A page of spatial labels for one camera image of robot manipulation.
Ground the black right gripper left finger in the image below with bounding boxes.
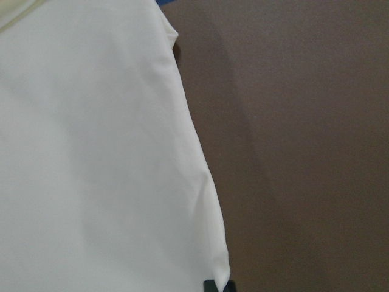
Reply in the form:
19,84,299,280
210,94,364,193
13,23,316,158
203,280,219,292

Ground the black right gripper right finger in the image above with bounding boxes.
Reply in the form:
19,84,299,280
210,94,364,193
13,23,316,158
223,280,236,292

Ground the cream long-sleeve cat shirt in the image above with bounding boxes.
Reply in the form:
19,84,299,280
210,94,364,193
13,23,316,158
1,1,230,291

